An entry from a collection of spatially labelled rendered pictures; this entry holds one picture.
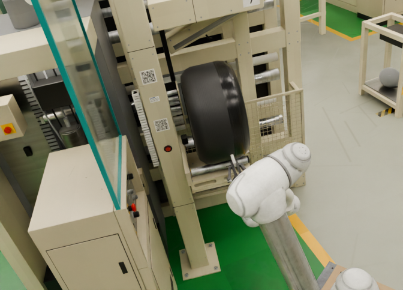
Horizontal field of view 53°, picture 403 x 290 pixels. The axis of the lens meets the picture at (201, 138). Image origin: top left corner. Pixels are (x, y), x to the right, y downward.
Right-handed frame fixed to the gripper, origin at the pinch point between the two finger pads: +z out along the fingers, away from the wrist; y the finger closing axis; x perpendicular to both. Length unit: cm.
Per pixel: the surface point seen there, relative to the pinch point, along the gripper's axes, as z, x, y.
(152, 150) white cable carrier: 21.2, -1.4, 41.4
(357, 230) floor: 5, 104, -82
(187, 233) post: 11, 67, 35
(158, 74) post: 26, -46, 27
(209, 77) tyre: 24.7, -37.9, 2.6
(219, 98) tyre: 12.7, -32.5, 0.9
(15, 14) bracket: 57, -78, 90
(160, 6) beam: 55, -67, 19
